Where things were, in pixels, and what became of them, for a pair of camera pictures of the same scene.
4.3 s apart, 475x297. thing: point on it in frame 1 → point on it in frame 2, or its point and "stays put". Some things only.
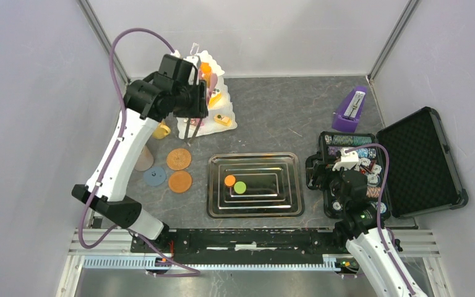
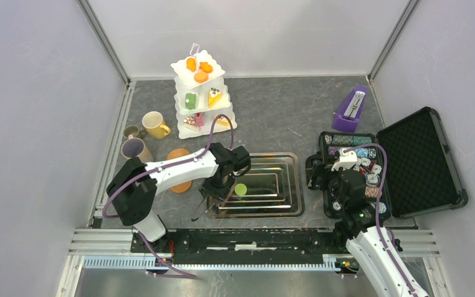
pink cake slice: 196,120 stays put
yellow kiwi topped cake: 214,98 stays put
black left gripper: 200,109 → 219,193
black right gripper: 320,168 stays put
